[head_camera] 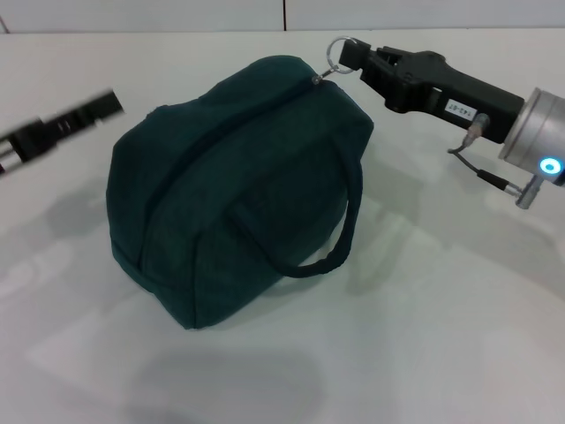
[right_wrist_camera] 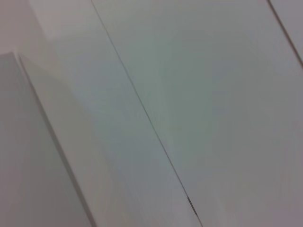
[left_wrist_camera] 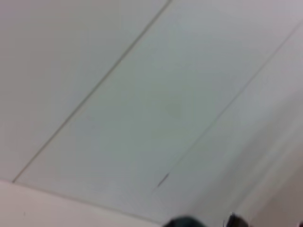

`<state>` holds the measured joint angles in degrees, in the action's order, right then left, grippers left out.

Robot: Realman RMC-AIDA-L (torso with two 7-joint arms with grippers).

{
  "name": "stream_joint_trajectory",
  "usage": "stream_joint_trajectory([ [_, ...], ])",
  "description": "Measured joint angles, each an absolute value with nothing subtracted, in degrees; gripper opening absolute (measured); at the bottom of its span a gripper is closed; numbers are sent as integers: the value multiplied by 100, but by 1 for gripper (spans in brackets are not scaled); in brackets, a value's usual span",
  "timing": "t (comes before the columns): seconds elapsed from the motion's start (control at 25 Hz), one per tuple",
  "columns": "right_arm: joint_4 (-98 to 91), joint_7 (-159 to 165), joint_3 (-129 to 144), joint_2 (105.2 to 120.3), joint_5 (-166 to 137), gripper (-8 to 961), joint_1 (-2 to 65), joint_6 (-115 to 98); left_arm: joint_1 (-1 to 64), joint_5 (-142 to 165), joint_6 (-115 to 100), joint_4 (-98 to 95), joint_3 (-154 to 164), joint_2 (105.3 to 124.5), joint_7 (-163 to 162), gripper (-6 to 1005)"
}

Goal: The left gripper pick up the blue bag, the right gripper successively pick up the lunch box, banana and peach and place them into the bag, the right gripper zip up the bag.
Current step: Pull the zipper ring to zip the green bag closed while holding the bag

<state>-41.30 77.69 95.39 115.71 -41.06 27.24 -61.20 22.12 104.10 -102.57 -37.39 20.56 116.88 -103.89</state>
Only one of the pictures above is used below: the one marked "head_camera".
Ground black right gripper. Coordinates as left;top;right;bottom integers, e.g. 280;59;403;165
338;37;526;145

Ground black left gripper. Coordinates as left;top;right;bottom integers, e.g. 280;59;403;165
0;89;127;176

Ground dark teal lunch bag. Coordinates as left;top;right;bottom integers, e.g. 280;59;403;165
105;34;375;331

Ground dark right arm cable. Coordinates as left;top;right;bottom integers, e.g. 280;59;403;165
446;134;524;193

